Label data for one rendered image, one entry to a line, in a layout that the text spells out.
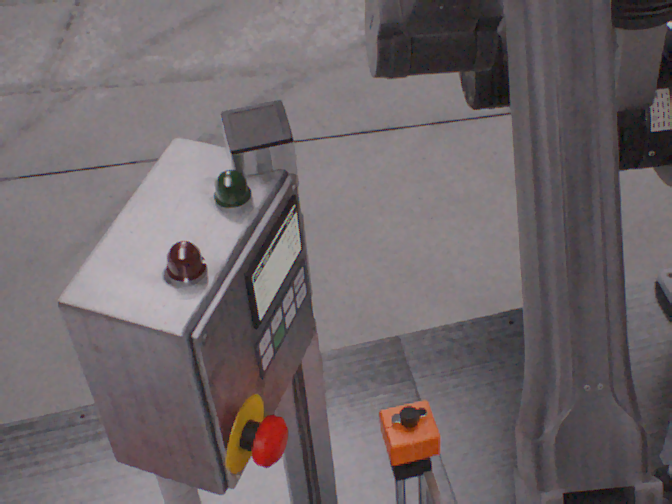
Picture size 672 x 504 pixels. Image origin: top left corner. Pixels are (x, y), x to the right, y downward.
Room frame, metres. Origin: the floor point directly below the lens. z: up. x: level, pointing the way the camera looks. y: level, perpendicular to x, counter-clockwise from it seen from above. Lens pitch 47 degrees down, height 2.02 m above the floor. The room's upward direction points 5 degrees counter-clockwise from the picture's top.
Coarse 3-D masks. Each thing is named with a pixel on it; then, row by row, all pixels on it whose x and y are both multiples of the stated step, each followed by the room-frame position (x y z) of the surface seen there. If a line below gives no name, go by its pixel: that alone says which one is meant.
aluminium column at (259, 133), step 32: (224, 128) 0.62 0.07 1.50; (256, 128) 0.62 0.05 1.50; (288, 128) 0.61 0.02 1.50; (256, 160) 0.60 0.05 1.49; (288, 160) 0.60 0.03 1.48; (320, 384) 0.60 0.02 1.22; (288, 416) 0.60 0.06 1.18; (320, 416) 0.60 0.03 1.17; (288, 448) 0.60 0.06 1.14; (320, 448) 0.60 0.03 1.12; (288, 480) 0.60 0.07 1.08; (320, 480) 0.60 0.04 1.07
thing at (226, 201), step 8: (224, 176) 0.57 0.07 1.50; (232, 176) 0.57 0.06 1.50; (240, 176) 0.57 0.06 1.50; (216, 184) 0.57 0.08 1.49; (224, 184) 0.57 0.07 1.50; (232, 184) 0.57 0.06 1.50; (240, 184) 0.57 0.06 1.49; (216, 192) 0.57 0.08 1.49; (224, 192) 0.56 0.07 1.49; (232, 192) 0.56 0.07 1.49; (240, 192) 0.57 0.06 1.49; (248, 192) 0.57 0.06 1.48; (216, 200) 0.57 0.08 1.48; (224, 200) 0.56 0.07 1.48; (232, 200) 0.56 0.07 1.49; (240, 200) 0.56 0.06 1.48; (248, 200) 0.57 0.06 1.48; (224, 208) 0.56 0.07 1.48; (232, 208) 0.56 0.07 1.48; (240, 208) 0.56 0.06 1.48
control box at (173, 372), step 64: (192, 192) 0.59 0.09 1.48; (256, 192) 0.58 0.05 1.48; (128, 256) 0.53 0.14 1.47; (64, 320) 0.50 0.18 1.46; (128, 320) 0.48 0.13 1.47; (192, 320) 0.47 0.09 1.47; (128, 384) 0.48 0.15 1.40; (192, 384) 0.46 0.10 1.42; (256, 384) 0.51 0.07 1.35; (128, 448) 0.49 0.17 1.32; (192, 448) 0.46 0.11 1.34
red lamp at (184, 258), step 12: (168, 252) 0.51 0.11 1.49; (180, 252) 0.51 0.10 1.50; (192, 252) 0.51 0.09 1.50; (168, 264) 0.51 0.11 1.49; (180, 264) 0.50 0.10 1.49; (192, 264) 0.50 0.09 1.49; (204, 264) 0.51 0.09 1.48; (168, 276) 0.51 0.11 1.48; (180, 276) 0.50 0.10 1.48; (192, 276) 0.50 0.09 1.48; (204, 276) 0.50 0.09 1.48
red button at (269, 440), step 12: (252, 420) 0.49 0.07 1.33; (264, 420) 0.48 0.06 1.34; (276, 420) 0.48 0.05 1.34; (252, 432) 0.48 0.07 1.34; (264, 432) 0.47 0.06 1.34; (276, 432) 0.47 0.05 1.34; (240, 444) 0.48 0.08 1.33; (252, 444) 0.47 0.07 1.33; (264, 444) 0.46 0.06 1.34; (276, 444) 0.47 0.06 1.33; (252, 456) 0.46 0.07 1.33; (264, 456) 0.46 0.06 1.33; (276, 456) 0.46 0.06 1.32
